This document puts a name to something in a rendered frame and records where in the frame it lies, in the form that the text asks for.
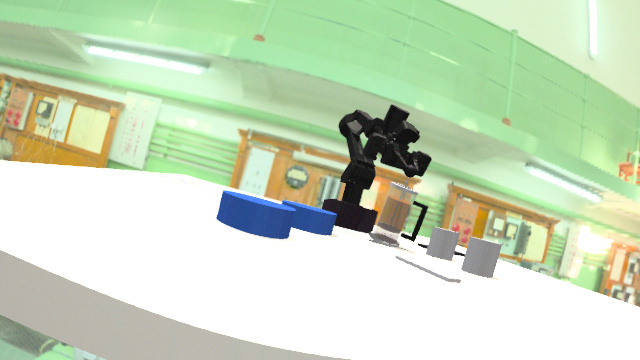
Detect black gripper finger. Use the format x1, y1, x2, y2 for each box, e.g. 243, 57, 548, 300
407, 150, 421, 174
380, 142, 408, 170

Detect grey cylinder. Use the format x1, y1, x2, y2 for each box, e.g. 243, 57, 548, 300
461, 237, 502, 278
425, 226, 460, 261

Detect blue cylinder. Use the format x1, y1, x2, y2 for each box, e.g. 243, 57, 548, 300
281, 200, 337, 235
216, 191, 296, 240

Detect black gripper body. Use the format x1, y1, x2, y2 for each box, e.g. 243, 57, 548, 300
363, 132, 432, 177

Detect glass french press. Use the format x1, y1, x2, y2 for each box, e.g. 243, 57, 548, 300
369, 165, 428, 248

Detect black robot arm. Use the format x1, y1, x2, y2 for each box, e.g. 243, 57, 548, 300
339, 104, 420, 207

